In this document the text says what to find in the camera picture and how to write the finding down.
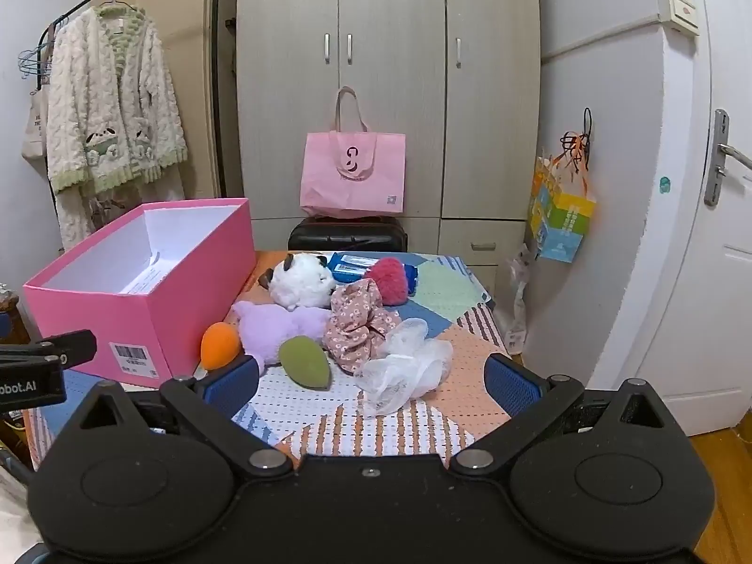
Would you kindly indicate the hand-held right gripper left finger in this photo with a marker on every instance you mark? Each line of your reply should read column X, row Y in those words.
column 232, row 382

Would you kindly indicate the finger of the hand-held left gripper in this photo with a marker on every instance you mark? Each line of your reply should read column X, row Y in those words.
column 53, row 345

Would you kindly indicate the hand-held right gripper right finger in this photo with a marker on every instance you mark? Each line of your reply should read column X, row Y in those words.
column 511, row 382

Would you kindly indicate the orange makeup sponge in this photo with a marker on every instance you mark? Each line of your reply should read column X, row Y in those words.
column 218, row 345

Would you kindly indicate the purple plush toy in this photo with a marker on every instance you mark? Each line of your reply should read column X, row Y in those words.
column 264, row 329

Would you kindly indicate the green makeup sponge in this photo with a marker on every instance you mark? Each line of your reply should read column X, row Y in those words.
column 305, row 361

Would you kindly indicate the pink cardboard box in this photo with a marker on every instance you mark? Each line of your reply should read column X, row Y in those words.
column 176, row 317

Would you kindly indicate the white mesh bath puff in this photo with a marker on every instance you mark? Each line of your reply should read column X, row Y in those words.
column 405, row 364

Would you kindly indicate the white round plush toy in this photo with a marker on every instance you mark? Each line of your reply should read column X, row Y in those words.
column 302, row 282

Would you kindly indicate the pink floral fabric scrunchie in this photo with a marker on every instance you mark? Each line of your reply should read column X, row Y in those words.
column 355, row 329

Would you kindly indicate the white plastic bag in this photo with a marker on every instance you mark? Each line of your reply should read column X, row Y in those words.
column 520, row 305

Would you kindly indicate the white printed leaflet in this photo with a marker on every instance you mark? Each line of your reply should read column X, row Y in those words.
column 141, row 279

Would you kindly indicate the red fuzzy pouch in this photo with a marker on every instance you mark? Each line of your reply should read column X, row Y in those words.
column 388, row 279

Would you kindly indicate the blue wet wipes pack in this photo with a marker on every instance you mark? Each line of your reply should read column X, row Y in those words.
column 346, row 264

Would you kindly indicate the colourful paper gift bag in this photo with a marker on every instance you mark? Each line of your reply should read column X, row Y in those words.
column 558, row 217

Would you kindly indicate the black suitcase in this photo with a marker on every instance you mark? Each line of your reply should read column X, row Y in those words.
column 346, row 235

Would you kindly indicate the white door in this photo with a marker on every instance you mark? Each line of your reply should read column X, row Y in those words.
column 693, row 305

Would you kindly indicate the beige canvas tote bag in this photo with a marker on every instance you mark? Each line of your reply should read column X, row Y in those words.
column 34, row 129

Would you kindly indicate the pink tote bag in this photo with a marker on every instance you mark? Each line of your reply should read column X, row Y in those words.
column 352, row 176

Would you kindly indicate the green round sticker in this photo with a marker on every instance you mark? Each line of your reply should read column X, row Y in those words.
column 664, row 184

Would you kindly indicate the white green fleece robe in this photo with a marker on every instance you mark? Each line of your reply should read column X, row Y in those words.
column 106, row 100

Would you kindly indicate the beige wooden cabinet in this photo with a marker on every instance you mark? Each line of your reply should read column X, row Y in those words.
column 182, row 23

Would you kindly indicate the grey wooden wardrobe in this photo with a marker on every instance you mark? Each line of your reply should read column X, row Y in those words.
column 388, row 23

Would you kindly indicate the white wall switch box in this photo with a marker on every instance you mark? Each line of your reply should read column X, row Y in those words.
column 678, row 10

